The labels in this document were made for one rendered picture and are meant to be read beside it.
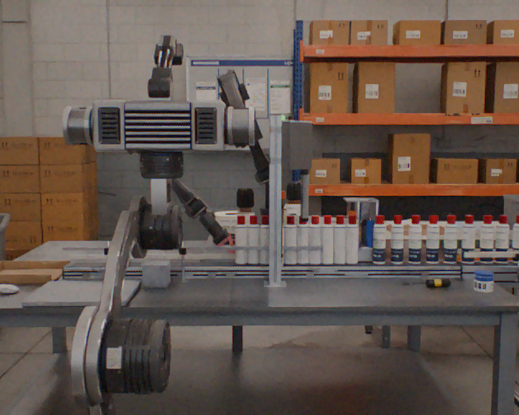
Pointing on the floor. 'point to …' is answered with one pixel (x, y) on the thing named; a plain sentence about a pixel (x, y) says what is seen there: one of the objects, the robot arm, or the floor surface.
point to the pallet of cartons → (40, 190)
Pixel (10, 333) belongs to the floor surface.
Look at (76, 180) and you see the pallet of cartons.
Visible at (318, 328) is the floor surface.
